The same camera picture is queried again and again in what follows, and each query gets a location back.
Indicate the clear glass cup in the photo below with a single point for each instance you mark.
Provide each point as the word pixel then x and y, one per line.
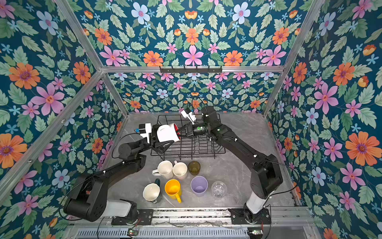
pixel 219 189

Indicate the olive green glass cup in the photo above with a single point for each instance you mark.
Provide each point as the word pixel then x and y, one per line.
pixel 194 168

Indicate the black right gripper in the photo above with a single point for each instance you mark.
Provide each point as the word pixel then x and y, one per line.
pixel 187 129

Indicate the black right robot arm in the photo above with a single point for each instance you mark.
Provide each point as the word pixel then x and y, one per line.
pixel 266 174

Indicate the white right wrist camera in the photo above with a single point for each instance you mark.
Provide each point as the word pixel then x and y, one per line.
pixel 188 114

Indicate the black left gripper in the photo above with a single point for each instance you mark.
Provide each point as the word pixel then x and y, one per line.
pixel 153 142

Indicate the white mug pink handle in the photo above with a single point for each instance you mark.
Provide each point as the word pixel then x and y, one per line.
pixel 180 170

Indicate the yellow mug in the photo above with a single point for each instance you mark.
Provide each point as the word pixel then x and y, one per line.
pixel 173 190

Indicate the black hook rail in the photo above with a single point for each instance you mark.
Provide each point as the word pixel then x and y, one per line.
pixel 186 70

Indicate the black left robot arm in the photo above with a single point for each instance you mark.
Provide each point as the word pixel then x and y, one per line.
pixel 88 198

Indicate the cream faceted mug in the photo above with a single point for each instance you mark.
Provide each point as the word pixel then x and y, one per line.
pixel 164 169

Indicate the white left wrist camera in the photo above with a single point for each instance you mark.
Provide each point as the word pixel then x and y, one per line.
pixel 145 130

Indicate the black wire dish rack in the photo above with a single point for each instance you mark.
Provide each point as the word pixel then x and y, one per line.
pixel 192 148

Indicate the dark green mug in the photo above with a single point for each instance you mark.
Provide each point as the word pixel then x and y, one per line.
pixel 152 192

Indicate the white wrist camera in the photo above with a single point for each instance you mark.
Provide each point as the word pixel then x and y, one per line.
pixel 188 114
pixel 145 130

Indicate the lilac plastic cup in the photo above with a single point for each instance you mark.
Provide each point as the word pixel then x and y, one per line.
pixel 199 186

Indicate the white mug red inside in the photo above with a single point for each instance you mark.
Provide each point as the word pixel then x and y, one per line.
pixel 168 132

